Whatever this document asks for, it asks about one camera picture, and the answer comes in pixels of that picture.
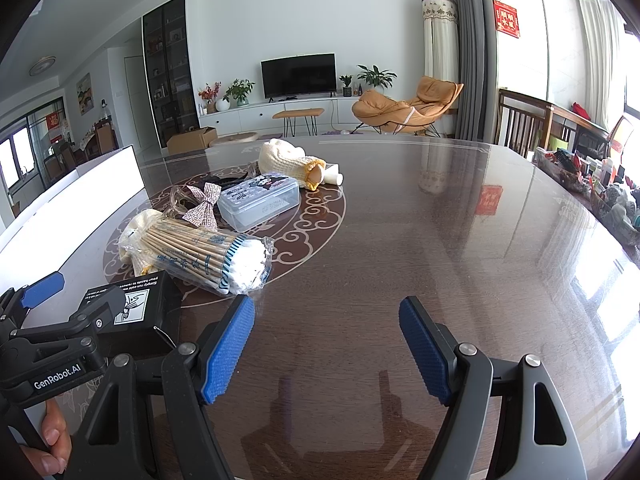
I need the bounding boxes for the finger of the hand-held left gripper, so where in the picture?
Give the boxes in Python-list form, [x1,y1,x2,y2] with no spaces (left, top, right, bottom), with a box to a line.
[11,287,128,345]
[0,271,67,336]

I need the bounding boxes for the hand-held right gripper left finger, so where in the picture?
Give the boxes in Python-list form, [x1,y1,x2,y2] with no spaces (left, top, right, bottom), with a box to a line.
[75,294,257,480]

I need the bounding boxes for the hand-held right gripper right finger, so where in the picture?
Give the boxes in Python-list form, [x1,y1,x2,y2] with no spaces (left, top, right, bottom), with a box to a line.
[398,296,588,480]

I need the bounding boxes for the black printed box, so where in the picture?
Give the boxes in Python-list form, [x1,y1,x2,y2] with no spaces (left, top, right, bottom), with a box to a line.
[80,271,183,361]

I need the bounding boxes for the white cardboard container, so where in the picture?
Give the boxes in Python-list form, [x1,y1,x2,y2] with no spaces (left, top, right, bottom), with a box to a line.
[0,145,146,326]

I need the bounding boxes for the bag of cotton swabs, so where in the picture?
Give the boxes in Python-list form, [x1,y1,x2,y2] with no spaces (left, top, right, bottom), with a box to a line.
[120,212,275,296]

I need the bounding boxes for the bow hair clip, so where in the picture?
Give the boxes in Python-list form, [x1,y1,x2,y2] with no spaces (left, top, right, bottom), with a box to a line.
[169,182,223,231]

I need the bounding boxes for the clear cartoon plastic box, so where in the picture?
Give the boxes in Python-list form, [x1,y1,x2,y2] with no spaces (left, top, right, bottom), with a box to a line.
[217,172,302,233]

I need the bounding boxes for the person's left hand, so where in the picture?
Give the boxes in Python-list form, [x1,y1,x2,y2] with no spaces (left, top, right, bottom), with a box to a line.
[20,399,73,480]

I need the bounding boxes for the wooden dining chair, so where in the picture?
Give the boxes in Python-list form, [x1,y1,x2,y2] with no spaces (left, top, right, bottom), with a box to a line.
[42,140,76,181]
[92,119,118,156]

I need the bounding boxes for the brown cardboard box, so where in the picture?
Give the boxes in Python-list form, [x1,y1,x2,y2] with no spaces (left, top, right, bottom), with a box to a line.
[166,126,218,156]

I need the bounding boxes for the round wooden low table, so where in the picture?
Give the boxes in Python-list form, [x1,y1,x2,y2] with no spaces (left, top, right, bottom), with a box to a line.
[209,131,259,148]

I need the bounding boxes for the white television cabinet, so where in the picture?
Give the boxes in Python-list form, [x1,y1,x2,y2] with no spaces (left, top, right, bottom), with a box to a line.
[198,97,371,138]

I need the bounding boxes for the dark glass display cabinet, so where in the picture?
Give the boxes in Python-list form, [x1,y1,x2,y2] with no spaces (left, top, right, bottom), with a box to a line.
[142,0,201,148]

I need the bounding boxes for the pile of assorted clutter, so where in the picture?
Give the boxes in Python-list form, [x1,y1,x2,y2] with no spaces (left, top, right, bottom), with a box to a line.
[532,145,640,246]

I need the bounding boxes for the orange lounge chair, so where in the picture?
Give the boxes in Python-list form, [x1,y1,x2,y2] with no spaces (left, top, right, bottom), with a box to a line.
[351,76,464,137]

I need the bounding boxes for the orange stool with metal legs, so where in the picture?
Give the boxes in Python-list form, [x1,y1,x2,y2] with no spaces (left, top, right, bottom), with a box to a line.
[272,108,325,137]

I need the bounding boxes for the red flowers in pot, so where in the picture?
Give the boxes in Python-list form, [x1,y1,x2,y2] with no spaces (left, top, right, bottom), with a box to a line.
[198,81,223,114]

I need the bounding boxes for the wooden bench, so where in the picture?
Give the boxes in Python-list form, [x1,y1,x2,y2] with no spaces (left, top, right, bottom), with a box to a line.
[497,88,636,161]

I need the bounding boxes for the green potted plant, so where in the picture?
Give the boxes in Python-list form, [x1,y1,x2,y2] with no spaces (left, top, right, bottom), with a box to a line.
[222,78,256,107]

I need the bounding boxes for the large leafy potted plant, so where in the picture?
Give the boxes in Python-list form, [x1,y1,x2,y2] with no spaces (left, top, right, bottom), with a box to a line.
[356,64,398,92]

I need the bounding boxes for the black television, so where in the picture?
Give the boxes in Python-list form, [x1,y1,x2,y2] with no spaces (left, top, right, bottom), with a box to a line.
[260,53,337,100]

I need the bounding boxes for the grey curtain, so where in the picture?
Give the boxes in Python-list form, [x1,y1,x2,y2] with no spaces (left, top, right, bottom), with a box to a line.
[440,0,501,141]

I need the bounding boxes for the cloth-covered standing air conditioner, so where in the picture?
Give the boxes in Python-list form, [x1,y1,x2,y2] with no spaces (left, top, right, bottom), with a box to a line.
[421,0,458,86]

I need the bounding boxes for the white curtain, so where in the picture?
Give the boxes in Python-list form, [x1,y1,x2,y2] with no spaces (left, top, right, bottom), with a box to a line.
[575,0,628,136]

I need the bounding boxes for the framed wall painting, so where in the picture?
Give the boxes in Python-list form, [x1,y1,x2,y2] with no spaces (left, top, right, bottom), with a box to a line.
[76,72,95,113]

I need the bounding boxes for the red wall hanging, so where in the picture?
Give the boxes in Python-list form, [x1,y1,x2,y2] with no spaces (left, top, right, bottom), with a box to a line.
[493,0,522,38]

